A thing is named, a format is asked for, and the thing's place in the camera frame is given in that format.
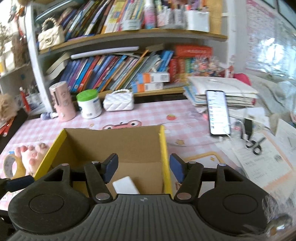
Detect small purple and white bottle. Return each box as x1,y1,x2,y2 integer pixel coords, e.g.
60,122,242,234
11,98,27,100
40,112,58,121

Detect row of red boxes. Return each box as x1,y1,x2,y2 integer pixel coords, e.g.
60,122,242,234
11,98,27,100
169,57,197,83

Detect pink cylindrical tumbler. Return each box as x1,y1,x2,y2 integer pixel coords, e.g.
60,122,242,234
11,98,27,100
49,82,77,121

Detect small white box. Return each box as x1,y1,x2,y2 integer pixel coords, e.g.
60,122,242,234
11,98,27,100
112,176,140,195

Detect stack of notebooks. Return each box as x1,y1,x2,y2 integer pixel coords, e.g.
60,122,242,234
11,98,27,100
184,76,258,107

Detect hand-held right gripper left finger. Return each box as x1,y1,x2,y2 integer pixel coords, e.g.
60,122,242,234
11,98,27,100
43,153,119,202

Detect yellowish tape roll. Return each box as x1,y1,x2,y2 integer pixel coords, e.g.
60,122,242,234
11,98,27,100
3,151,26,179

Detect black charger block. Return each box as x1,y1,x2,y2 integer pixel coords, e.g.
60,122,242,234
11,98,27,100
243,119,253,140

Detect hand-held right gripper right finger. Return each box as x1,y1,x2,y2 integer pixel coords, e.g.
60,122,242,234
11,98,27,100
169,153,245,202

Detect pink paw plush toy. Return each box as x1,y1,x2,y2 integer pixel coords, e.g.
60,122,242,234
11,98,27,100
15,143,50,176

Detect orange and blue carton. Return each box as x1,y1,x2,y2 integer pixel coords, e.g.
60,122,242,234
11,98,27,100
132,82,164,93
137,72,170,83

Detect wall poster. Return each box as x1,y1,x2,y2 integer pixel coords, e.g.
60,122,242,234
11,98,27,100
245,0,296,78

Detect pink checkered tablecloth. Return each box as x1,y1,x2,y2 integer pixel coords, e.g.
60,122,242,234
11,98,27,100
0,99,256,209

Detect brown fluffy plush toy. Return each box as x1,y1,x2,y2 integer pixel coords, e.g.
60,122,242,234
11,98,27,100
0,94,19,121

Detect white wooden bookshelf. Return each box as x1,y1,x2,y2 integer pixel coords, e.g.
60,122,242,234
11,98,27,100
0,0,234,112

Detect red tube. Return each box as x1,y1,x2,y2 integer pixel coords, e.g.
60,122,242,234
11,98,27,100
19,87,31,112

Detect black-handled scissors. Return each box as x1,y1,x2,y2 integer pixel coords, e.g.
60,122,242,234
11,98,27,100
245,137,266,155

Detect smartphone with lit screen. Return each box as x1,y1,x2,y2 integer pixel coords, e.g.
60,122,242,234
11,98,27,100
206,90,231,136

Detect white quilted purse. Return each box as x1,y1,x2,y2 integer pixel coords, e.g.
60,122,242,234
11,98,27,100
103,89,134,112

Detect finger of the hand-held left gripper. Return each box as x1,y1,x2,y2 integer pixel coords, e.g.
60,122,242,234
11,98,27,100
0,175,35,193

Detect white jar with green lid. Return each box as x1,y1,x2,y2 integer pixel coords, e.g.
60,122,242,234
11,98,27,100
76,90,102,119

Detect row of upright picture books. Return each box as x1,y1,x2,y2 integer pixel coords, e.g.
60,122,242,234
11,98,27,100
57,0,145,42

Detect cream quilted pearl-handle purse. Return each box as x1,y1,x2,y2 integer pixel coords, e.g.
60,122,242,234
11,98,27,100
38,18,64,50

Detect red pencils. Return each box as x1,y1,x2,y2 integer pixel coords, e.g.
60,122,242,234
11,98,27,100
0,115,16,138

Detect magenta cloth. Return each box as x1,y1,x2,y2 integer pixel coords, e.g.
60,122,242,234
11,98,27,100
233,73,252,86

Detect yellow-edged cardboard box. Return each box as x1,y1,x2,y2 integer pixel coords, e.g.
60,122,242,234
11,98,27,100
33,125,173,198

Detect row of colourful leaning books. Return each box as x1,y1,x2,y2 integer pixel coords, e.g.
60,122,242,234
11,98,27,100
46,50,174,93

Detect pink and blue spray bottle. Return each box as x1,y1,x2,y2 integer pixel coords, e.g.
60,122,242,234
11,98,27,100
144,0,158,29

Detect bag of colourful candy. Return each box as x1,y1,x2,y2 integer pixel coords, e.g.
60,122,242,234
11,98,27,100
194,56,226,78

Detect loose printed papers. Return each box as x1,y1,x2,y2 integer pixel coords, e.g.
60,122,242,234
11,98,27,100
215,108,296,202

